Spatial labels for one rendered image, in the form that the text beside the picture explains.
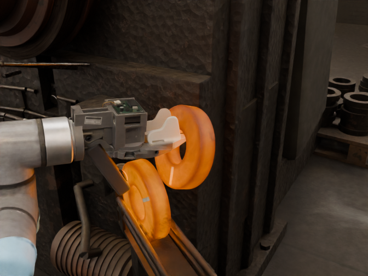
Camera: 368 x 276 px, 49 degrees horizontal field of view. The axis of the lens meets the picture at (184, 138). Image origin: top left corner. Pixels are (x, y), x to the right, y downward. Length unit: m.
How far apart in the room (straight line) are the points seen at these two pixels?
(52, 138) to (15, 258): 0.19
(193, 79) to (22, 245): 0.51
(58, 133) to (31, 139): 0.04
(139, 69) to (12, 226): 0.51
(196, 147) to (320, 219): 1.35
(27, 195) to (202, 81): 0.43
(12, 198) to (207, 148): 0.31
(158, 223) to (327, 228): 1.31
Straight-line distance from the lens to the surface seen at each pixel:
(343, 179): 2.32
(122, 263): 0.91
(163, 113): 0.72
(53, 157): 0.64
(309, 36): 1.62
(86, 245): 0.91
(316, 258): 1.77
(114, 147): 0.66
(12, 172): 0.64
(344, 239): 1.90
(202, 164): 0.68
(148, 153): 0.67
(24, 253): 0.55
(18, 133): 0.63
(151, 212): 0.71
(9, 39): 1.06
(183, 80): 0.89
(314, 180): 2.26
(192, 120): 0.70
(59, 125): 0.64
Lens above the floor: 1.14
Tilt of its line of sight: 26 degrees down
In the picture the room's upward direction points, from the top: straight up
